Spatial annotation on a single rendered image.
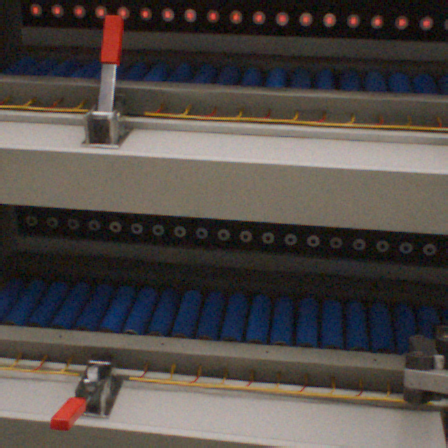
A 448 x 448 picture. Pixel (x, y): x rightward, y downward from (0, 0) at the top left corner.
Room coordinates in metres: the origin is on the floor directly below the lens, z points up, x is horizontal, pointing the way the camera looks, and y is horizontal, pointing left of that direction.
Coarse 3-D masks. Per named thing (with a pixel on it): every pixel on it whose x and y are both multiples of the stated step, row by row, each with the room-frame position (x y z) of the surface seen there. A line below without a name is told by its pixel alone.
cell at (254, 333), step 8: (256, 296) 0.59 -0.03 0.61; (264, 296) 0.59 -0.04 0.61; (256, 304) 0.58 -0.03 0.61; (264, 304) 0.58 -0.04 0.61; (256, 312) 0.57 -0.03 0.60; (264, 312) 0.57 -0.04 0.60; (256, 320) 0.56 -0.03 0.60; (264, 320) 0.56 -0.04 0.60; (248, 328) 0.55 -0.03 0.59; (256, 328) 0.55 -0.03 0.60; (264, 328) 0.55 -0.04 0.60; (248, 336) 0.54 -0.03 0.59; (256, 336) 0.54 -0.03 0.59; (264, 336) 0.54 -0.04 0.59
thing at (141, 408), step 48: (48, 240) 0.64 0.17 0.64; (96, 240) 0.64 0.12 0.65; (0, 288) 0.63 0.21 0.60; (48, 288) 0.63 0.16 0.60; (0, 384) 0.51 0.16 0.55; (48, 384) 0.51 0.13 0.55; (144, 384) 0.51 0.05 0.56; (288, 384) 0.51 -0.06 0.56; (0, 432) 0.48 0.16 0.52; (48, 432) 0.48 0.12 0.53; (96, 432) 0.47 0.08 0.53; (144, 432) 0.46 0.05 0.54; (192, 432) 0.46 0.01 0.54; (240, 432) 0.46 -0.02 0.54; (288, 432) 0.46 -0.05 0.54; (336, 432) 0.46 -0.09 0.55; (384, 432) 0.47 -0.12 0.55; (432, 432) 0.47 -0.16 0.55
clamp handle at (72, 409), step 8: (88, 368) 0.48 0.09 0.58; (88, 376) 0.48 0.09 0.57; (96, 376) 0.48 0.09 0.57; (88, 384) 0.48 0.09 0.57; (96, 384) 0.48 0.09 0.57; (80, 392) 0.46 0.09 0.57; (88, 392) 0.46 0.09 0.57; (72, 400) 0.44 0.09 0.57; (80, 400) 0.44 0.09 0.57; (88, 400) 0.45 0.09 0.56; (64, 408) 0.43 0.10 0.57; (72, 408) 0.43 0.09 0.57; (80, 408) 0.43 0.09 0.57; (56, 416) 0.42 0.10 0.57; (64, 416) 0.42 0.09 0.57; (72, 416) 0.42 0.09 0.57; (56, 424) 0.41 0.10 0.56; (64, 424) 0.41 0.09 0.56; (72, 424) 0.42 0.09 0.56
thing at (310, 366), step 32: (0, 352) 0.53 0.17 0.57; (32, 352) 0.53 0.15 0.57; (64, 352) 0.52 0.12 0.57; (96, 352) 0.52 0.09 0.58; (128, 352) 0.52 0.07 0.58; (160, 352) 0.51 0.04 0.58; (192, 352) 0.51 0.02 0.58; (224, 352) 0.51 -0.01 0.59; (256, 352) 0.51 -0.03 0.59; (288, 352) 0.51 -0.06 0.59; (320, 352) 0.51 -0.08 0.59; (352, 352) 0.51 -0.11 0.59; (192, 384) 0.50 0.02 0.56; (320, 384) 0.51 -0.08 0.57; (352, 384) 0.50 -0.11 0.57; (384, 384) 0.50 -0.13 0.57
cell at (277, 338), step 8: (280, 304) 0.58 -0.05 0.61; (288, 304) 0.58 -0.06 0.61; (280, 312) 0.57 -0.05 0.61; (288, 312) 0.57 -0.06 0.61; (280, 320) 0.56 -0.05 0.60; (288, 320) 0.56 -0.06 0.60; (272, 328) 0.55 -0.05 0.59; (280, 328) 0.55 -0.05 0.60; (288, 328) 0.55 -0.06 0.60; (272, 336) 0.54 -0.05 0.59; (280, 336) 0.54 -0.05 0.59; (288, 336) 0.54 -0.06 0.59; (272, 344) 0.53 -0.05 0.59; (288, 344) 0.53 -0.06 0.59
